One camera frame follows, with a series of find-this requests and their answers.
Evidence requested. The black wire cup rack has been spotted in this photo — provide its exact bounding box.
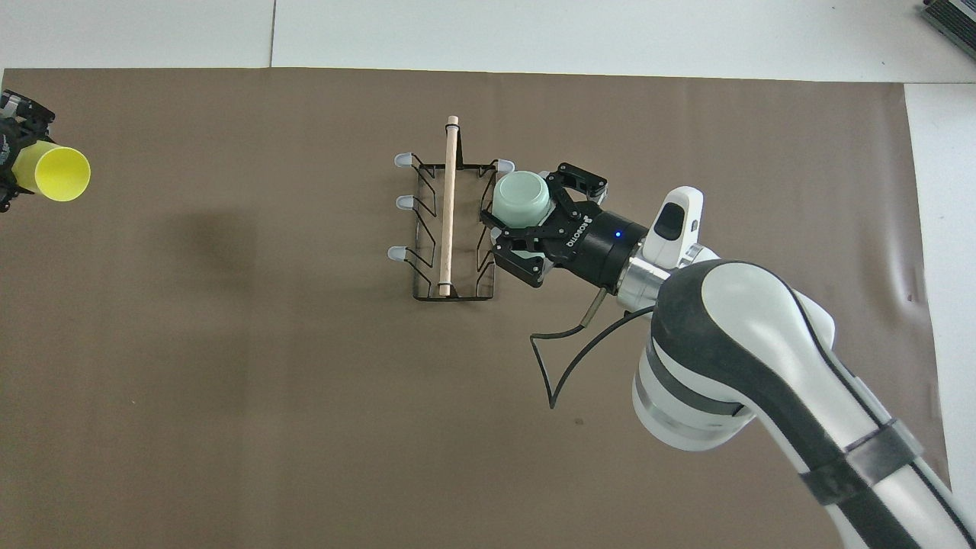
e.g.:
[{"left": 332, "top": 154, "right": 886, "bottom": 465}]
[{"left": 387, "top": 115, "right": 516, "bottom": 302}]

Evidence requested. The pale green plastic cup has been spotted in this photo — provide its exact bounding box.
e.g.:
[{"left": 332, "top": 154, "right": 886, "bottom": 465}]
[{"left": 492, "top": 170, "right": 554, "bottom": 230}]

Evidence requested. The brown paper mat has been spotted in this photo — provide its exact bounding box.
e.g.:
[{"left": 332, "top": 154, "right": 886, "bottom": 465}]
[{"left": 0, "top": 67, "right": 960, "bottom": 549}]

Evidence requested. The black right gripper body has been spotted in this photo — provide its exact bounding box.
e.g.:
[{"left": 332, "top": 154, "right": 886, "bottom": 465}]
[{"left": 550, "top": 207, "right": 650, "bottom": 290}]

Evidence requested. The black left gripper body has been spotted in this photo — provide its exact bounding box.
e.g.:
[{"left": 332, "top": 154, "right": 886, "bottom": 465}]
[{"left": 0, "top": 114, "right": 21, "bottom": 193}]

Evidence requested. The grey ribbed device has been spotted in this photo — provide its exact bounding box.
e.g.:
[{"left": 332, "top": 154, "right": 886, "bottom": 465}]
[{"left": 918, "top": 0, "right": 976, "bottom": 40}]

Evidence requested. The yellow plastic cup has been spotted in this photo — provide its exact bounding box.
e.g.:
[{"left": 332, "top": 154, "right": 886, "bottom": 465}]
[{"left": 14, "top": 139, "right": 92, "bottom": 203}]

